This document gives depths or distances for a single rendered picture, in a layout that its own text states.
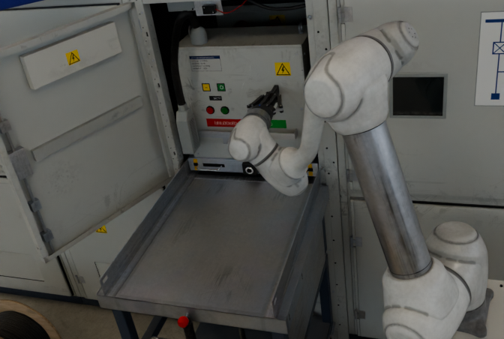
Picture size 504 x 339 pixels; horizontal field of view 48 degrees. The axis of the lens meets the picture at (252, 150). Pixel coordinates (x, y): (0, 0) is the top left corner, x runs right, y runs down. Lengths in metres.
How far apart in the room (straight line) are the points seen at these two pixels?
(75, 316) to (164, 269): 1.32
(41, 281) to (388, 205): 2.28
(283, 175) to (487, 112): 0.69
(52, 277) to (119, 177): 1.07
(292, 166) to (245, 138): 0.17
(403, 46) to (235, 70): 0.91
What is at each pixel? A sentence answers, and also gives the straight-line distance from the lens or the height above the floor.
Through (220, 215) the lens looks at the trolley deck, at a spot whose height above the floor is 0.85.
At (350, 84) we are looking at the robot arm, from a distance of 1.14.
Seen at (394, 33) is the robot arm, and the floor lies 1.62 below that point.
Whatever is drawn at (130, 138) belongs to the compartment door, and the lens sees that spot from 2.19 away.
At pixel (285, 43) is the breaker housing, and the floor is 1.39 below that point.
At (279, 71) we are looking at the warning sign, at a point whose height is 1.30.
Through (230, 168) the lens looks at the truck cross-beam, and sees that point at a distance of 2.26.
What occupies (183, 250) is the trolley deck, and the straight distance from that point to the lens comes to 1.95.
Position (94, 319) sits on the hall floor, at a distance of 3.09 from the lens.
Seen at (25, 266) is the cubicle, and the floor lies 0.24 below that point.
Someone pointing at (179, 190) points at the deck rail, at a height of 0.85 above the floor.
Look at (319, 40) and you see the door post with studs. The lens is 1.89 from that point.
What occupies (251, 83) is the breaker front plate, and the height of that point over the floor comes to 1.25.
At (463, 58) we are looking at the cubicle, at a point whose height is 1.36.
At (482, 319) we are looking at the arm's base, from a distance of 1.68.
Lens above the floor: 2.05
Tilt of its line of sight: 29 degrees down
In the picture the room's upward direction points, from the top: 9 degrees counter-clockwise
